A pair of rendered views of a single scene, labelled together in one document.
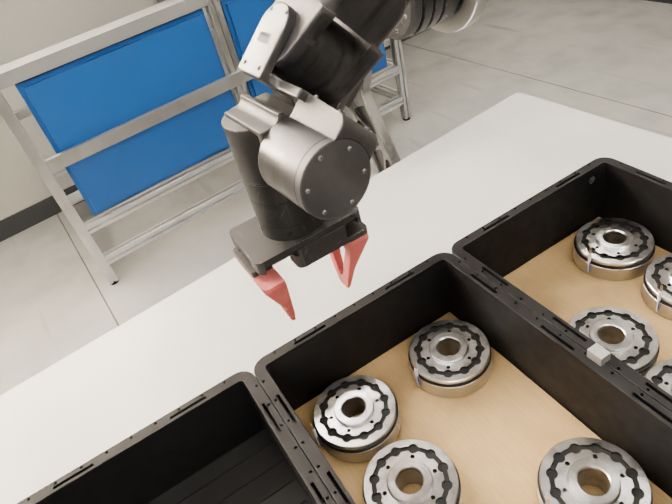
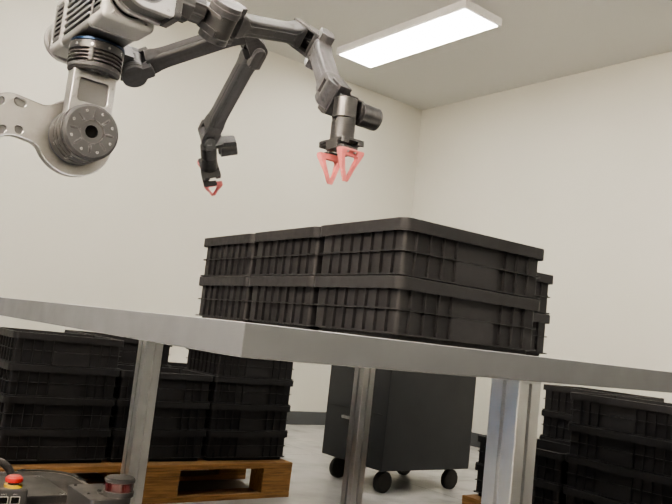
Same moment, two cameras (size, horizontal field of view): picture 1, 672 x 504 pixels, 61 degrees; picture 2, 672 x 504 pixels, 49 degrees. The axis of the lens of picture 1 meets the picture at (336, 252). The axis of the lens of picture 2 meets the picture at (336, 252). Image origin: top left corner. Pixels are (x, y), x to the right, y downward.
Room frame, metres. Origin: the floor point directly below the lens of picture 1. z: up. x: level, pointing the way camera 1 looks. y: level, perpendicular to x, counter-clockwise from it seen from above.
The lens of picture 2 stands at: (0.78, 1.71, 0.69)
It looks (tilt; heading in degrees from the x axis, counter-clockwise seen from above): 7 degrees up; 257
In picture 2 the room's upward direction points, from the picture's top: 6 degrees clockwise
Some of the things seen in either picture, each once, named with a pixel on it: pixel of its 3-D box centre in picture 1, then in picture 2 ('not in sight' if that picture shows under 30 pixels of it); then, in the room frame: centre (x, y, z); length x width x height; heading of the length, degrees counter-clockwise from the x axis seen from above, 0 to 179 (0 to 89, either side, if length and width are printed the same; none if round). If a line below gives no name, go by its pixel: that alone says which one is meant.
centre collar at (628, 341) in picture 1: (611, 335); not in sight; (0.41, -0.29, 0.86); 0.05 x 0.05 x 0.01
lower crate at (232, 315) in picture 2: not in sight; (282, 307); (0.44, -0.35, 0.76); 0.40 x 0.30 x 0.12; 21
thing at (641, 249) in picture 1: (613, 241); not in sight; (0.57, -0.38, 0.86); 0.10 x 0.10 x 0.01
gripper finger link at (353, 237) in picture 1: (323, 255); (334, 164); (0.41, 0.01, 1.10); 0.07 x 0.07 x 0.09; 21
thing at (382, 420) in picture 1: (354, 410); not in sight; (0.41, 0.03, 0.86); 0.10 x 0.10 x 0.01
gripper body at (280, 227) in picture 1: (287, 202); (342, 134); (0.41, 0.03, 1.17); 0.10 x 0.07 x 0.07; 111
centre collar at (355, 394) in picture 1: (353, 408); not in sight; (0.41, 0.03, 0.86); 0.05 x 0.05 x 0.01
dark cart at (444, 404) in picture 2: not in sight; (400, 393); (-0.48, -1.94, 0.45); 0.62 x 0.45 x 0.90; 25
